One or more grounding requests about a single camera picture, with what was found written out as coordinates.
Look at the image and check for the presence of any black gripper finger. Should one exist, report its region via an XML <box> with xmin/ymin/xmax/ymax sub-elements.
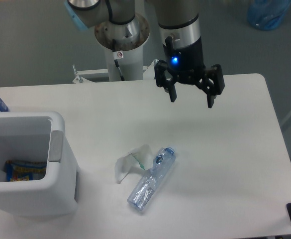
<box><xmin>194</xmin><ymin>64</ymin><xmax>225</xmax><ymax>108</ymax></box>
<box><xmin>154</xmin><ymin>60</ymin><xmax>177</xmax><ymax>103</ymax></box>

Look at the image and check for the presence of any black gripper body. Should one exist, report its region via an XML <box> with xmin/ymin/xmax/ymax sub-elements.
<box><xmin>163</xmin><ymin>36</ymin><xmax>205</xmax><ymax>85</ymax></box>

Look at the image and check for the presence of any white paper tissue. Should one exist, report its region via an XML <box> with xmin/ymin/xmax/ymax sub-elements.
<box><xmin>114</xmin><ymin>144</ymin><xmax>154</xmax><ymax>184</ymax></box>

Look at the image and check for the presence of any clear plastic water bottle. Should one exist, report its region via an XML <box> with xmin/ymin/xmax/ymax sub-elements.
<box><xmin>127</xmin><ymin>146</ymin><xmax>176</xmax><ymax>212</ymax></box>

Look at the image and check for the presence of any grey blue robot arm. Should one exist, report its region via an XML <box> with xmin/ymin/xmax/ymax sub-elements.
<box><xmin>65</xmin><ymin>0</ymin><xmax>225</xmax><ymax>108</ymax></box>

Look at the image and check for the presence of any white trash can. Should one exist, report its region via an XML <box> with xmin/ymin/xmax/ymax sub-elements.
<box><xmin>0</xmin><ymin>112</ymin><xmax>80</xmax><ymax>217</ymax></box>

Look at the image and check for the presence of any blue plastic bag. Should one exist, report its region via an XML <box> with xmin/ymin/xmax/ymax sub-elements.
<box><xmin>246</xmin><ymin>0</ymin><xmax>291</xmax><ymax>31</ymax></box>

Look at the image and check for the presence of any blue yellow snack wrapper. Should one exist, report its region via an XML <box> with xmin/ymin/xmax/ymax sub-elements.
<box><xmin>5</xmin><ymin>160</ymin><xmax>47</xmax><ymax>182</ymax></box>

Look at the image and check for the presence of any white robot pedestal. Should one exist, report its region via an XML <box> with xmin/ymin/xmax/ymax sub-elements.
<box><xmin>72</xmin><ymin>13</ymin><xmax>161</xmax><ymax>84</ymax></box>

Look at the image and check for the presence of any black pedestal cable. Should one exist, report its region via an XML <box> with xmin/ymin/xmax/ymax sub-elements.
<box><xmin>111</xmin><ymin>38</ymin><xmax>125</xmax><ymax>82</ymax></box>

